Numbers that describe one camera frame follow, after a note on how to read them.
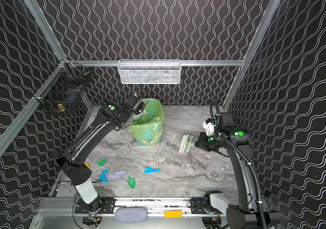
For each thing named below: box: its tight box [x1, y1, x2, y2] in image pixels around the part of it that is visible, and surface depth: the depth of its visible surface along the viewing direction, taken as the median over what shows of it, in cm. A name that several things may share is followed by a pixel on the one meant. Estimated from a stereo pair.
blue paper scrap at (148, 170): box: [143, 166, 161, 174], surface depth 88 cm
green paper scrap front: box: [126, 176, 136, 189], surface depth 83 cm
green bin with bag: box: [126, 98, 164, 147], surface depth 83 cm
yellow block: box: [163, 209, 183, 219], surface depth 74 cm
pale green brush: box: [178, 134, 195, 155], surface depth 79 cm
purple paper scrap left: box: [106, 170, 127, 181], surface depth 87 cm
